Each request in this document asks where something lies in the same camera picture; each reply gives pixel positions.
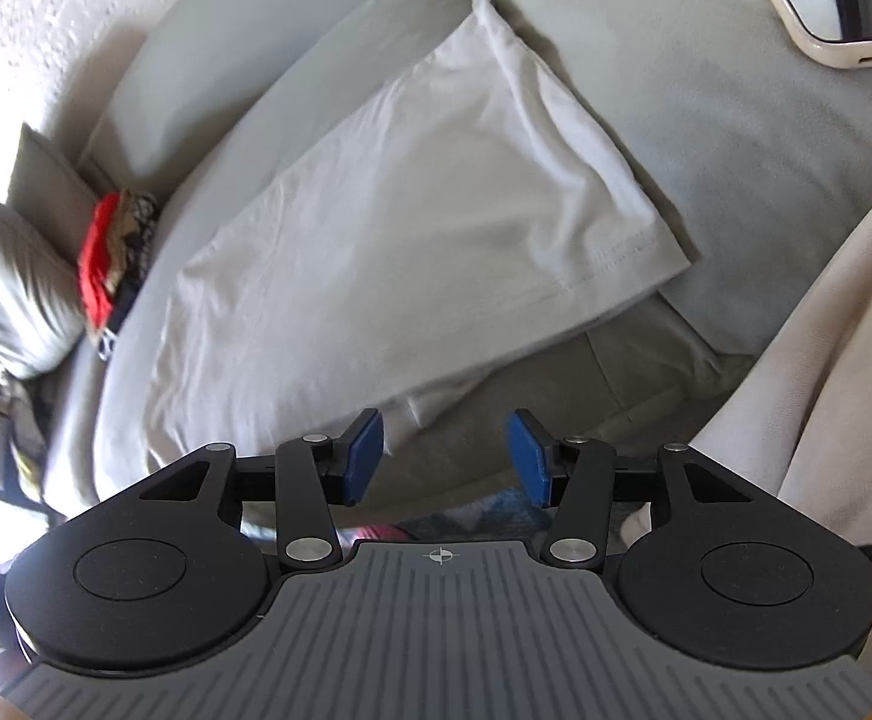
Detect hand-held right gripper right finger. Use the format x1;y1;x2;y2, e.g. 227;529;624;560
506;408;758;569

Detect grey sofa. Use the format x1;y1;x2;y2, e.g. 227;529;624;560
8;0;872;533

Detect beige black patterned cloth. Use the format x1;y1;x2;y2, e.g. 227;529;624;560
106;189;161;297

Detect pink and blue object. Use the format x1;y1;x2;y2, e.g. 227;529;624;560
342;491;561;545

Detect grey soft pillow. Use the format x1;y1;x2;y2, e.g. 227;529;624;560
0;198;86;380

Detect dark cloth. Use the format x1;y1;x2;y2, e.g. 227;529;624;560
92;277;148;362

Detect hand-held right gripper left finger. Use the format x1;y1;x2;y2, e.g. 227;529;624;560
139;408;387;565

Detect white t-shirt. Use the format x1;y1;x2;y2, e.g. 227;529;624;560
91;0;695;502

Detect person's right leg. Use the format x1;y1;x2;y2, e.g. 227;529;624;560
687;163;872;661

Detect grey square cushion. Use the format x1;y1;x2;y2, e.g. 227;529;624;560
7;123;101;260

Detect red cloth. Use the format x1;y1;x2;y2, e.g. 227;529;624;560
78;193;124;331

